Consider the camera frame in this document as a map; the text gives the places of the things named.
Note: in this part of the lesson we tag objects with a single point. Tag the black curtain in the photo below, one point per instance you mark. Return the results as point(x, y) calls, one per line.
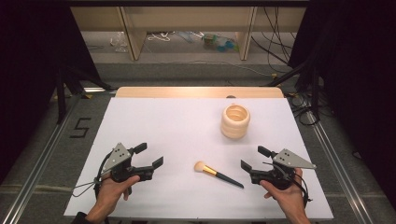
point(31, 62)
point(358, 77)

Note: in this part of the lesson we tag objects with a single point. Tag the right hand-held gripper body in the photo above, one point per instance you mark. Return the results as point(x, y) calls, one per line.
point(289, 160)

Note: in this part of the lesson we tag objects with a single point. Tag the clear plastic bag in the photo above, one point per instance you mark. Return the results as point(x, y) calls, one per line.
point(119, 42)

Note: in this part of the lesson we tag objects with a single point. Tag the aluminium floor rail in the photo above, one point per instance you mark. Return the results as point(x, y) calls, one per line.
point(37, 174)
point(339, 168)

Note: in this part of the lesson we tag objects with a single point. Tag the green and blue plastic items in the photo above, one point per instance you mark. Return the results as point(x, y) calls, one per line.
point(219, 42)

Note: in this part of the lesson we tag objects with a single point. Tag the person's right hand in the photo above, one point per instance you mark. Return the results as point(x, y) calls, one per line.
point(291, 197)

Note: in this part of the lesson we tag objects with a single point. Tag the black stand legs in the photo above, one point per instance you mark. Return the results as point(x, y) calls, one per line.
point(62, 90)
point(311, 81)

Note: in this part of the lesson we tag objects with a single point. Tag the wooden shelf unit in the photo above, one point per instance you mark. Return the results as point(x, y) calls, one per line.
point(186, 18)

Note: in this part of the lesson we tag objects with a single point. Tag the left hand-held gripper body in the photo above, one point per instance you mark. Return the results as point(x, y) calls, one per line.
point(120, 155)

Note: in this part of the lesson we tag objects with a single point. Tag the person's left hand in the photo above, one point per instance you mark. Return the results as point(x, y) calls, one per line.
point(112, 193)

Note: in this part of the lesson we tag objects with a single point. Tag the wooden table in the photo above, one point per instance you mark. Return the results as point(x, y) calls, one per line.
point(199, 92)

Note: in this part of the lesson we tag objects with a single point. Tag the white board sheet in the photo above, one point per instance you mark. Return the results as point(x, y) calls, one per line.
point(180, 133)

